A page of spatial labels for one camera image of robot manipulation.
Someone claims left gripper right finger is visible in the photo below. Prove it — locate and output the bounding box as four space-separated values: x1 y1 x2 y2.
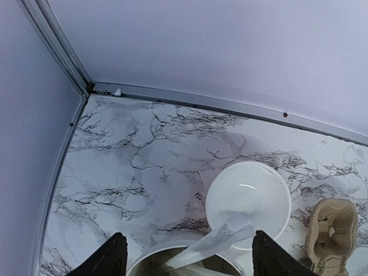
252 230 316 276

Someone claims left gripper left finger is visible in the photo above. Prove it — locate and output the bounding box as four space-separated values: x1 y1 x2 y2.
66 232 127 276

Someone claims cardboard cup carrier tray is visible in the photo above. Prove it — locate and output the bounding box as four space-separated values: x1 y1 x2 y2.
305 198 358 275

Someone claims white utensil holder cup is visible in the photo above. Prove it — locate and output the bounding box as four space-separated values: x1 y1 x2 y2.
126 246 244 275

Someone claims orange white bowl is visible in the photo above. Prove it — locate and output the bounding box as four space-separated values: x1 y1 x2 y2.
205 161 292 240

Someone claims left aluminium frame post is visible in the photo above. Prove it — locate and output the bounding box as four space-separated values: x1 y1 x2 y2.
18 0 94 99

